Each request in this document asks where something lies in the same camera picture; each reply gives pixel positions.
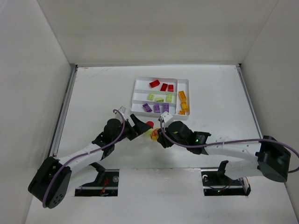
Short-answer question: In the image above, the dark red lego brick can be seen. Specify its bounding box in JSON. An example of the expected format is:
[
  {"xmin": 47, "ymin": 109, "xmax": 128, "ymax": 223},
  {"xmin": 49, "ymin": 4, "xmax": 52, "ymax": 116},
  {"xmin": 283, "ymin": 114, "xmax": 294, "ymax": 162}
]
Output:
[{"xmin": 149, "ymin": 80, "xmax": 160, "ymax": 88}]

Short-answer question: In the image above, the light green lego piece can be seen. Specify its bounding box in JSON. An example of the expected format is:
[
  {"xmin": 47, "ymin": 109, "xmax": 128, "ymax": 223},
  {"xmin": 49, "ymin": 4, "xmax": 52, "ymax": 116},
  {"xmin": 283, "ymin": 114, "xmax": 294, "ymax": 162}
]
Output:
[{"xmin": 166, "ymin": 94, "xmax": 173, "ymax": 103}]

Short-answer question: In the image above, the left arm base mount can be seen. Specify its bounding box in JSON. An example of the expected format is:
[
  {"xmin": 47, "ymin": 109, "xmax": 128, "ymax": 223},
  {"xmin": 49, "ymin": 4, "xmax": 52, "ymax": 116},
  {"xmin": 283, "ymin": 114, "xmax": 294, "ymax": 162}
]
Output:
[{"xmin": 74, "ymin": 162, "xmax": 120, "ymax": 197}]

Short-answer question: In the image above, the purple cable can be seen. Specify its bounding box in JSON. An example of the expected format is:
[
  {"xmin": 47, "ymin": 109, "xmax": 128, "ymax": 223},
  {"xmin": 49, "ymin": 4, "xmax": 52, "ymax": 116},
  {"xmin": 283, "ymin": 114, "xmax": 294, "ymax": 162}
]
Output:
[
  {"xmin": 42, "ymin": 109, "xmax": 127, "ymax": 208},
  {"xmin": 158, "ymin": 117, "xmax": 299, "ymax": 174}
]

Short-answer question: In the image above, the yellow striped lego brick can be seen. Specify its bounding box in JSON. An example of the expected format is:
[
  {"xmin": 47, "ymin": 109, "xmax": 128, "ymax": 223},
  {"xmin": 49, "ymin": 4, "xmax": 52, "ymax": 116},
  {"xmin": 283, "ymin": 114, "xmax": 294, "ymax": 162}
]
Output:
[{"xmin": 181, "ymin": 101, "xmax": 189, "ymax": 112}]

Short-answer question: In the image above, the white divided tray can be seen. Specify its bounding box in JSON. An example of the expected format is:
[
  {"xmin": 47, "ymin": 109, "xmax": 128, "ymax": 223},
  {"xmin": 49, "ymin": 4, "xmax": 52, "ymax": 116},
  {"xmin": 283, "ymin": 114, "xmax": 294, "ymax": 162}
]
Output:
[{"xmin": 131, "ymin": 77, "xmax": 190, "ymax": 120}]

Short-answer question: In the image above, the purple patterned lego brick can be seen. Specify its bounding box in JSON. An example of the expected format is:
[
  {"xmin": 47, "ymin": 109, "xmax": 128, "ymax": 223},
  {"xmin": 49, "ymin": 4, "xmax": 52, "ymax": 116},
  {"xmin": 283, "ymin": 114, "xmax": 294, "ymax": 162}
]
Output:
[{"xmin": 142, "ymin": 103, "xmax": 152, "ymax": 112}]

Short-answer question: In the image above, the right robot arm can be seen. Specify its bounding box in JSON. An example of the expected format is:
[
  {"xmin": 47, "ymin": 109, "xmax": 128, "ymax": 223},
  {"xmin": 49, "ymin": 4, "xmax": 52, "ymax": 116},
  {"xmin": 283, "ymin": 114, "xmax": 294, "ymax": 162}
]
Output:
[{"xmin": 157, "ymin": 119, "xmax": 291, "ymax": 182}]

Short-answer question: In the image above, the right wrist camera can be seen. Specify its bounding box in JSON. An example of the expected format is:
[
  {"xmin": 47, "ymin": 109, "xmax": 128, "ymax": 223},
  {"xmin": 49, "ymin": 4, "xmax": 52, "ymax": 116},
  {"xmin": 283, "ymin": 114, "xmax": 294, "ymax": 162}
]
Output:
[{"xmin": 160, "ymin": 111, "xmax": 173, "ymax": 124}]

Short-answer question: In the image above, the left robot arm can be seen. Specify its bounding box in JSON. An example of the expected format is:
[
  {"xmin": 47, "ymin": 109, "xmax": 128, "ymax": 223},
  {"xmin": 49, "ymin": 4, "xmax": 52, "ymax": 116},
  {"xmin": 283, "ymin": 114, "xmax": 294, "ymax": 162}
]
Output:
[{"xmin": 28, "ymin": 114, "xmax": 151, "ymax": 209}]

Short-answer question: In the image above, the purple rounded lego piece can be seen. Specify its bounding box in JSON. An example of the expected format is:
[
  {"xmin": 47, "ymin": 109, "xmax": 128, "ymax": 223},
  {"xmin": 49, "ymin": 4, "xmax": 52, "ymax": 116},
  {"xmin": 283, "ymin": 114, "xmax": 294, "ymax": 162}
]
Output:
[{"xmin": 163, "ymin": 103, "xmax": 170, "ymax": 112}]

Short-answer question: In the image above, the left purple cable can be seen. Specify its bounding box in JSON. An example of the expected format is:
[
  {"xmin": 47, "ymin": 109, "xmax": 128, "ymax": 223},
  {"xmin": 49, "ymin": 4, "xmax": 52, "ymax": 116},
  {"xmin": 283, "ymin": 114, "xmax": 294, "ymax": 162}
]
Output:
[{"xmin": 42, "ymin": 109, "xmax": 127, "ymax": 208}]

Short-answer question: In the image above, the red rounded lego brick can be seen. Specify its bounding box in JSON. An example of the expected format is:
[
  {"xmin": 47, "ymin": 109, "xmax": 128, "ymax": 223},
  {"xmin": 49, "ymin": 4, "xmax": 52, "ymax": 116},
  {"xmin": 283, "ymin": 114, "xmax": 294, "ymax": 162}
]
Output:
[{"xmin": 146, "ymin": 121, "xmax": 154, "ymax": 128}]

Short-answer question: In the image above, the small red lego brick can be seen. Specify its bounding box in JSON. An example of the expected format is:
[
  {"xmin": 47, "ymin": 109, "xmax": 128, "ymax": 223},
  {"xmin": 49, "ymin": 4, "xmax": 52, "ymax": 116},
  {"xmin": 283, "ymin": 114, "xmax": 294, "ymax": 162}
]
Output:
[{"xmin": 167, "ymin": 84, "xmax": 174, "ymax": 92}]

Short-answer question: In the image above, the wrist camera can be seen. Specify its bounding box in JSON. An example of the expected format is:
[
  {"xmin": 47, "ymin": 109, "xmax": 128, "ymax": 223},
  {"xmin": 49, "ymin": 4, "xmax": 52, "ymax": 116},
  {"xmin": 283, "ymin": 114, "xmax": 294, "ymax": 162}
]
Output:
[
  {"xmin": 160, "ymin": 111, "xmax": 173, "ymax": 124},
  {"xmin": 118, "ymin": 106, "xmax": 126, "ymax": 116}
]

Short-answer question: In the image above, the light green curved lego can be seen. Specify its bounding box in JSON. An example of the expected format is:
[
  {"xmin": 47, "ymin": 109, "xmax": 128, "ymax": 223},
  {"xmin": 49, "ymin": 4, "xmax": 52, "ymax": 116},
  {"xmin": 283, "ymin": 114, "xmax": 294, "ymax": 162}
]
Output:
[{"xmin": 144, "ymin": 129, "xmax": 153, "ymax": 137}]

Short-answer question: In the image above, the light green square lego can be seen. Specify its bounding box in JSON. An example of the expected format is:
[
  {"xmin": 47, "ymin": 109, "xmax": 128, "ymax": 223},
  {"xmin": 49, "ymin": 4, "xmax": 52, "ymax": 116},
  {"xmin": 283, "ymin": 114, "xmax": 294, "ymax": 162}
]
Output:
[{"xmin": 147, "ymin": 94, "xmax": 155, "ymax": 101}]

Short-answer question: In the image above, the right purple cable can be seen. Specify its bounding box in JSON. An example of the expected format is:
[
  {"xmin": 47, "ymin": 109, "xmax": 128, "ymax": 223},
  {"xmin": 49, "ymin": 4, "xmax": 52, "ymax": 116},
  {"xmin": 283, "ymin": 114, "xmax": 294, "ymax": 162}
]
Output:
[{"xmin": 158, "ymin": 117, "xmax": 299, "ymax": 174}]

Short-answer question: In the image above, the orange patterned lego piece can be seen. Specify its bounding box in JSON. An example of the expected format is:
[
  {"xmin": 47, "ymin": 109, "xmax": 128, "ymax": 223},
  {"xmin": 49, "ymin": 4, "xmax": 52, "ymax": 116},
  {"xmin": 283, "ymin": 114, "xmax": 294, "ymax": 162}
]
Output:
[{"xmin": 150, "ymin": 128, "xmax": 159, "ymax": 141}]

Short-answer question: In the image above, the purple tan lego piece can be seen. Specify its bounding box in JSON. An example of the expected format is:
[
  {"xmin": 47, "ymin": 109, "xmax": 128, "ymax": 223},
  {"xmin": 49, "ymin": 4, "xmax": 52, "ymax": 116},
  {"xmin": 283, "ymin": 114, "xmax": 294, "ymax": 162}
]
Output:
[{"xmin": 153, "ymin": 104, "xmax": 161, "ymax": 114}]

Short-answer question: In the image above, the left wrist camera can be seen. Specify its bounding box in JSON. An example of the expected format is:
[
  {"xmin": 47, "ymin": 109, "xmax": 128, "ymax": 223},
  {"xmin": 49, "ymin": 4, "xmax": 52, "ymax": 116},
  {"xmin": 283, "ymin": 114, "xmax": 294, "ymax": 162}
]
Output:
[{"xmin": 118, "ymin": 106, "xmax": 126, "ymax": 116}]

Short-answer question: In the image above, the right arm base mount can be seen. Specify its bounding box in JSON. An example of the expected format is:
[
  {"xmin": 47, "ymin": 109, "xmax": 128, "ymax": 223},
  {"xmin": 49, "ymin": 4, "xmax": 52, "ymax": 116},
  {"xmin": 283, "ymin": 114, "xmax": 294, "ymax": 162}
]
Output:
[{"xmin": 201, "ymin": 161, "xmax": 251, "ymax": 196}]

